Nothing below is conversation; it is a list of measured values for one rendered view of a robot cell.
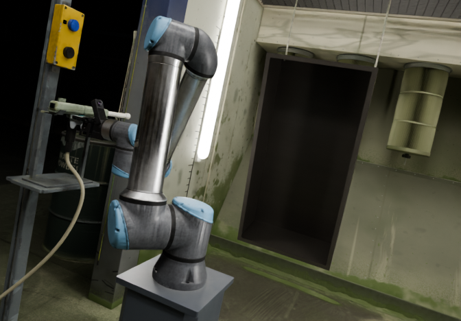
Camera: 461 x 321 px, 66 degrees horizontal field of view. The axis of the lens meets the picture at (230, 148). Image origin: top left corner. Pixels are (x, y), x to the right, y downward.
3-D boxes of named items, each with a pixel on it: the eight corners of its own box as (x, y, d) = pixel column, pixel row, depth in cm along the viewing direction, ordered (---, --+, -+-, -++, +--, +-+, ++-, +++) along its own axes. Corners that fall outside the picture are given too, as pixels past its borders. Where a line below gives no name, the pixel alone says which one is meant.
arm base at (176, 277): (190, 297, 111) (196, 267, 110) (140, 276, 118) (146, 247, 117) (214, 277, 129) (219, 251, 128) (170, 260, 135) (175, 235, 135)
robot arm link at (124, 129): (131, 149, 138) (136, 125, 137) (106, 143, 142) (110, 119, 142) (145, 149, 147) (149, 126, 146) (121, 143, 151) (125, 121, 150)
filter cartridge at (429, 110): (422, 169, 308) (444, 75, 304) (434, 171, 273) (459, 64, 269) (378, 159, 317) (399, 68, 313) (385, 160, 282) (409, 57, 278)
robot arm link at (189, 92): (225, 31, 124) (163, 166, 161) (192, 20, 118) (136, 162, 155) (234, 47, 116) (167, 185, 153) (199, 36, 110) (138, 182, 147)
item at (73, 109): (48, 153, 143) (57, 97, 142) (40, 150, 145) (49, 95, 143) (125, 152, 189) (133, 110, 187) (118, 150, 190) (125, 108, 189)
